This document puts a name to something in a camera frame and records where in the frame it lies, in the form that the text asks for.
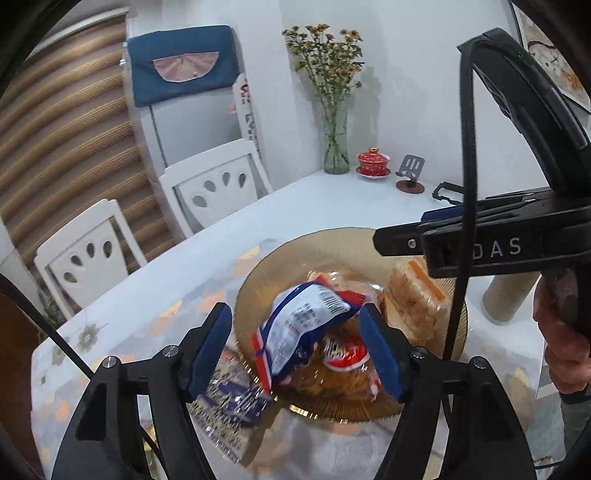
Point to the red porcelain lidded cup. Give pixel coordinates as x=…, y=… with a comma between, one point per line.
x=371, y=161

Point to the striped window blind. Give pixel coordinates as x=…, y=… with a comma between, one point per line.
x=69, y=115

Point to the blue cloth cover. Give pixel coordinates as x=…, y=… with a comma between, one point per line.
x=147, y=83

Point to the person's right hand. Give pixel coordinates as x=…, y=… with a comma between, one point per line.
x=565, y=350

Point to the pale puffed snack pack orange print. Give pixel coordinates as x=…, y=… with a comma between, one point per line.
x=415, y=300

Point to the dried flower bunch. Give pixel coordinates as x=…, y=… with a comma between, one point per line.
x=323, y=60

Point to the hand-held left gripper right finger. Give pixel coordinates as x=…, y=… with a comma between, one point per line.
x=381, y=350

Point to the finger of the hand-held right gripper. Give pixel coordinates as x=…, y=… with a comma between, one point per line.
x=443, y=214
x=397, y=241

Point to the glass vase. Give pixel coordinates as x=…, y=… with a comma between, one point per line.
x=336, y=157

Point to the white red-printed scroll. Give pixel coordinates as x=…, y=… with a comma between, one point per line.
x=247, y=120

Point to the white dining chair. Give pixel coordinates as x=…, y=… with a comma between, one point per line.
x=217, y=184
x=87, y=258

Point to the amber ribbed glass plate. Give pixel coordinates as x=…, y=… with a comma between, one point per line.
x=286, y=258

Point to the clear red-white bag brown biscuits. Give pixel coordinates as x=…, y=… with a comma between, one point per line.
x=344, y=360

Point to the metal phone stand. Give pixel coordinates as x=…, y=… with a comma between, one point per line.
x=411, y=166

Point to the white refrigerator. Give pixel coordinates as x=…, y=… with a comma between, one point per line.
x=184, y=124

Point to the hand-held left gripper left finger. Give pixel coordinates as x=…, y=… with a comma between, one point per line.
x=210, y=350

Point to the dark purple snack packet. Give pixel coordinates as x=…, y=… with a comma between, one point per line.
x=226, y=406

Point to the blue white snack packet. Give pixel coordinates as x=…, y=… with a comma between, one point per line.
x=300, y=327

